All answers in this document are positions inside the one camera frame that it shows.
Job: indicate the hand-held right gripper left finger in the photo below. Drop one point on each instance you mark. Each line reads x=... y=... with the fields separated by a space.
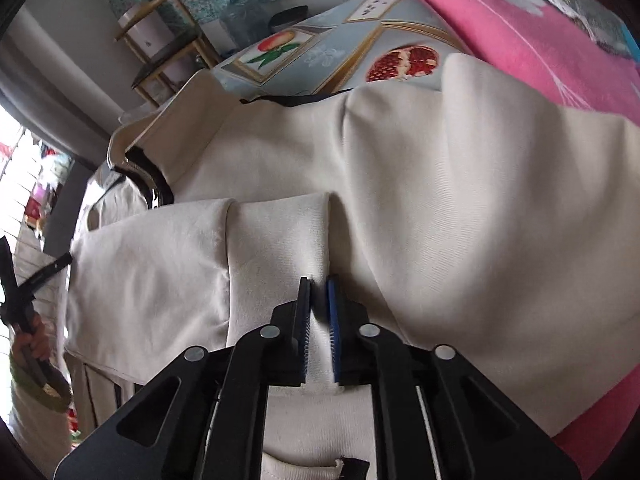
x=303 y=332

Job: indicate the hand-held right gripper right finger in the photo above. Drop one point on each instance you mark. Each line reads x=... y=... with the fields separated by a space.
x=333 y=332

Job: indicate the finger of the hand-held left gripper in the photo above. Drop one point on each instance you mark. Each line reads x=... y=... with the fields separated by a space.
x=7 y=270
x=47 y=272

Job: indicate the beige zip jacket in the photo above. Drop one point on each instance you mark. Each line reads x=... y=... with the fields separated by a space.
x=440 y=200

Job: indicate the person's left forearm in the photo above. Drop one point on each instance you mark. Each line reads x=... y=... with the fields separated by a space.
x=25 y=387

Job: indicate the person's left hand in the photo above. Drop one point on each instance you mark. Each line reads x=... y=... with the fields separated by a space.
x=39 y=341

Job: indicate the grey curtain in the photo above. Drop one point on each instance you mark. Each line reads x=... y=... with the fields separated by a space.
x=55 y=85

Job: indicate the wooden chair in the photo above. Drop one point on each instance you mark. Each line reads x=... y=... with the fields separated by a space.
x=170 y=45

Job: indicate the white cylinder bin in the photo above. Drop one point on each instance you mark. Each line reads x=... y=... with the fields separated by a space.
x=147 y=30

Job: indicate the fruit print table cover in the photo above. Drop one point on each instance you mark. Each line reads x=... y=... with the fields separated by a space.
x=330 y=55

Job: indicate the clear plastic water jug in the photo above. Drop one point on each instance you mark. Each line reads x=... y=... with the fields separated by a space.
x=245 y=22

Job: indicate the black round item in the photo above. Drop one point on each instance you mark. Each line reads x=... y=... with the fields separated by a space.
x=289 y=16

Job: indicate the pink flower print blanket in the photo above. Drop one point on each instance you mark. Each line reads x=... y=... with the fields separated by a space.
x=525 y=45

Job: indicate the blue dotted pillow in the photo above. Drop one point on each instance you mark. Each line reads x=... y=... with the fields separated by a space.
x=629 y=40

